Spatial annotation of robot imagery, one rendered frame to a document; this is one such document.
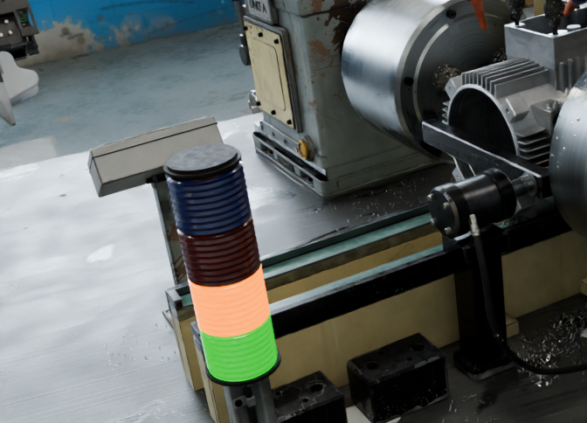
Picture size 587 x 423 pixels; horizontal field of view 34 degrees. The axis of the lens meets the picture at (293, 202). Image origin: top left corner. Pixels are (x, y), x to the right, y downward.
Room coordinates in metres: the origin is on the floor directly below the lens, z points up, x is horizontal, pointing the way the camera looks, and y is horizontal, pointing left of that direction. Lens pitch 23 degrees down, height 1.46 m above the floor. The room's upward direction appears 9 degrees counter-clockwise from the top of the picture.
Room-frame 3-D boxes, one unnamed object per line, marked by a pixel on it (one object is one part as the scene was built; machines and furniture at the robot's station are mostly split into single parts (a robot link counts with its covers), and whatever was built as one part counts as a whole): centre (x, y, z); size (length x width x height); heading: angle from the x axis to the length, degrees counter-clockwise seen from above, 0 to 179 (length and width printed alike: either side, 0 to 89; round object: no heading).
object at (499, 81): (1.15, -0.34, 1.01); 0.20 x 0.19 x 0.19; 110
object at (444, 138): (1.08, -0.24, 1.01); 0.26 x 0.04 x 0.03; 20
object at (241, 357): (0.68, 0.06, 1.05); 0.06 x 0.06 x 0.04
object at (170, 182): (0.68, 0.06, 1.19); 0.06 x 0.06 x 0.04
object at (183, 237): (0.68, 0.06, 1.14); 0.06 x 0.06 x 0.04
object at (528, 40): (1.16, -0.38, 1.11); 0.12 x 0.11 x 0.07; 110
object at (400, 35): (1.44, -0.23, 1.04); 0.37 x 0.25 x 0.25; 20
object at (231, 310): (0.68, 0.06, 1.10); 0.06 x 0.06 x 0.04
